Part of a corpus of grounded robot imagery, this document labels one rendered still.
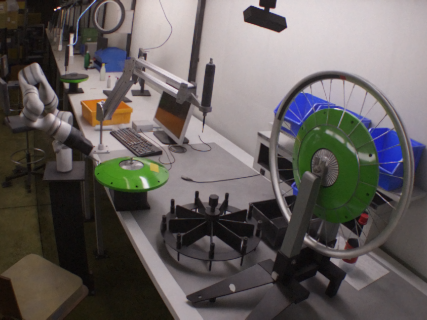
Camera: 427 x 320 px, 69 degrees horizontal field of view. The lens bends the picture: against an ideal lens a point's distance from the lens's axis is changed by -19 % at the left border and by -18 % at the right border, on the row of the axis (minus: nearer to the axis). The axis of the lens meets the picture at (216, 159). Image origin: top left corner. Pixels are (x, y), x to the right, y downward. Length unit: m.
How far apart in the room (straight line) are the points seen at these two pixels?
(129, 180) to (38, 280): 0.63
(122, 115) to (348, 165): 1.90
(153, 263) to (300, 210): 0.53
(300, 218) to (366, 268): 0.53
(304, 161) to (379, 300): 0.58
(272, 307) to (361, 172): 0.44
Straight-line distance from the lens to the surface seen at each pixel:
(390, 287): 1.38
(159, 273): 1.19
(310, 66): 1.87
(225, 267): 1.25
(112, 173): 1.42
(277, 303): 1.03
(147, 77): 1.64
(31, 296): 1.55
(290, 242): 1.02
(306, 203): 0.95
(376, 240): 0.94
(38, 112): 1.30
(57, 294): 1.54
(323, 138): 0.97
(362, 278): 1.36
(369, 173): 0.91
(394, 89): 1.52
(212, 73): 1.37
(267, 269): 1.12
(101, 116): 2.00
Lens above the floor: 1.69
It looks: 22 degrees down
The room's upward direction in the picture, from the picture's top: 7 degrees clockwise
